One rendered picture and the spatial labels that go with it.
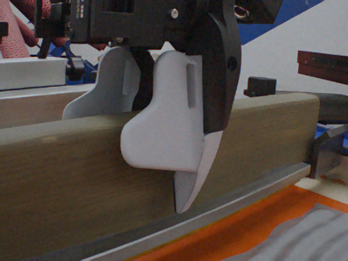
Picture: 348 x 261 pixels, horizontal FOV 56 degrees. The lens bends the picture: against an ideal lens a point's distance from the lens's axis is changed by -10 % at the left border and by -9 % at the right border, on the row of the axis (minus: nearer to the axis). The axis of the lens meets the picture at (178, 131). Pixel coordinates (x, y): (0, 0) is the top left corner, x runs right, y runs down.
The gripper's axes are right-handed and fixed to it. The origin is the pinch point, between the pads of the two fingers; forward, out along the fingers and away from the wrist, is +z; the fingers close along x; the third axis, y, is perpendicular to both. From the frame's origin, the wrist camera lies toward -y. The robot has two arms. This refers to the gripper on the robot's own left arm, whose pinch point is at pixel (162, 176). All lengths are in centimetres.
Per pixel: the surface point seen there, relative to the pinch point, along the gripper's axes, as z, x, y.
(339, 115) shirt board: 7, -17, -77
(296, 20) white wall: -29, -100, -200
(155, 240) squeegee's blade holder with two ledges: 2.8, 2.4, 2.5
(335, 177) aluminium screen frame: 5.7, 2.3, -25.4
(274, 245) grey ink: 5.8, 5.2, -7.0
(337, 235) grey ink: 5.9, 8.3, -12.3
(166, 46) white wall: -2, -228, -200
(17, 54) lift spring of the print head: -5.8, -46.2, -5.4
